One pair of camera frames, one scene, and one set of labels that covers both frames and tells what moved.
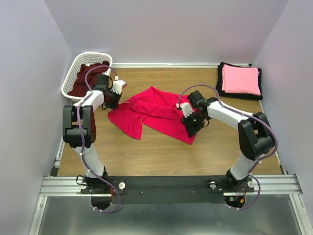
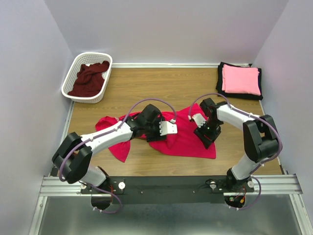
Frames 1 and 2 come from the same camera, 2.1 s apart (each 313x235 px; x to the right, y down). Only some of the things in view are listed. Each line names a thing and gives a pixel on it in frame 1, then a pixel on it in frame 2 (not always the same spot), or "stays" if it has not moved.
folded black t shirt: x=219 y=83 stays
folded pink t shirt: x=240 y=80 stays
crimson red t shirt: x=160 y=109 to x=186 y=142
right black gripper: x=190 y=129 to x=200 y=132
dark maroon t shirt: x=80 y=89 stays
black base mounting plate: x=168 y=190 stays
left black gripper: x=115 y=105 to x=157 y=137
